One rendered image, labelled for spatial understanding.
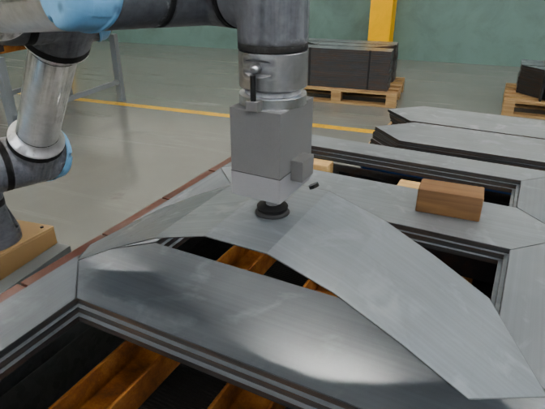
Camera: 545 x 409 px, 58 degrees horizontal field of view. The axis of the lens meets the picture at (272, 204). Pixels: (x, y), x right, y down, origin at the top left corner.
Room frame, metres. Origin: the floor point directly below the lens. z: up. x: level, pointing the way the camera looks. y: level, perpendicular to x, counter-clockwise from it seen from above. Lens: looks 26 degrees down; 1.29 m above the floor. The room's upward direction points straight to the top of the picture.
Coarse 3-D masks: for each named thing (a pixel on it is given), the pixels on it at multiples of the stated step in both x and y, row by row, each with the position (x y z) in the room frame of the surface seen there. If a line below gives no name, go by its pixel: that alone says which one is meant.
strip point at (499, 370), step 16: (496, 320) 0.47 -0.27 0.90; (480, 336) 0.43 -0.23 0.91; (496, 336) 0.44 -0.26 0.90; (480, 352) 0.41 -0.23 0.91; (496, 352) 0.42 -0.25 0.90; (512, 352) 0.43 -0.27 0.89; (480, 368) 0.39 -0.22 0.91; (496, 368) 0.40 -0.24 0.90; (512, 368) 0.40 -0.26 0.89; (528, 368) 0.41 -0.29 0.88; (480, 384) 0.37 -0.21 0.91; (496, 384) 0.37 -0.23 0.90; (512, 384) 0.38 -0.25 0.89; (528, 384) 0.39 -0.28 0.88
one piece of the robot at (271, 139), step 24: (240, 96) 0.53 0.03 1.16; (240, 120) 0.51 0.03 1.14; (264, 120) 0.50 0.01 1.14; (288, 120) 0.51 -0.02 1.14; (240, 144) 0.51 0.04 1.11; (264, 144) 0.50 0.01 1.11; (288, 144) 0.51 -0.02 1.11; (240, 168) 0.51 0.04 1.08; (264, 168) 0.50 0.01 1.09; (288, 168) 0.51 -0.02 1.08; (312, 168) 0.53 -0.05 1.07; (240, 192) 0.52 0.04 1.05; (264, 192) 0.50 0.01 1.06; (288, 192) 0.51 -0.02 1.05
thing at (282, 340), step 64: (512, 192) 1.00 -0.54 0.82; (128, 256) 0.71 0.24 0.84; (192, 256) 0.71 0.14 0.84; (64, 320) 0.56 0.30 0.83; (128, 320) 0.55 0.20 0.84; (192, 320) 0.54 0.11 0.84; (256, 320) 0.54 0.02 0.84; (320, 320) 0.54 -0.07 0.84; (256, 384) 0.44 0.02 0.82; (320, 384) 0.43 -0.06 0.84; (384, 384) 0.43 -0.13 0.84; (448, 384) 0.43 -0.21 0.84
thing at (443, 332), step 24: (432, 264) 0.52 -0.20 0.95; (432, 288) 0.47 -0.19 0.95; (456, 288) 0.49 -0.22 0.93; (432, 312) 0.44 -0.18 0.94; (456, 312) 0.45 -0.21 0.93; (480, 312) 0.47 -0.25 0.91; (408, 336) 0.39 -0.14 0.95; (432, 336) 0.40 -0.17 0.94; (456, 336) 0.42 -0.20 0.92; (432, 360) 0.37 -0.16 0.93; (456, 360) 0.38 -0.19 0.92; (456, 384) 0.35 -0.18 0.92
